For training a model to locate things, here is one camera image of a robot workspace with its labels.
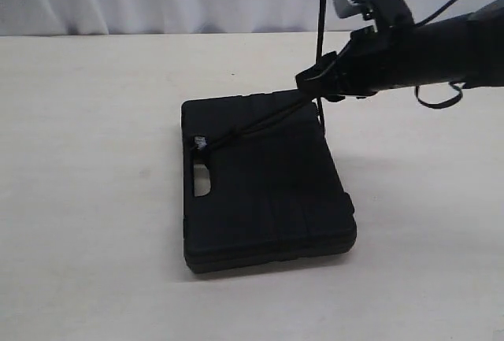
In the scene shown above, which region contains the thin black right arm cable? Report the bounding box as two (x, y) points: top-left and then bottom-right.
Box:
(413, 0), (504, 110)

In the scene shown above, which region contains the black plastic carry case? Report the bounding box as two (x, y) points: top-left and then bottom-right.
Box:
(181, 90), (357, 273)

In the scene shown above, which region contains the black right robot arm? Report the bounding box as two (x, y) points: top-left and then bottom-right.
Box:
(295, 0), (503, 102)

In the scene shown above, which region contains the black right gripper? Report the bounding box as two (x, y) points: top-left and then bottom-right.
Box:
(295, 28), (418, 102)

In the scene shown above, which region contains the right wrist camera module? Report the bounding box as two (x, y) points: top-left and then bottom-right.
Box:
(333, 0), (414, 32)

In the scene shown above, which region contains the black braided rope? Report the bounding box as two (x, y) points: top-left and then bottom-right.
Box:
(190, 0), (328, 161)

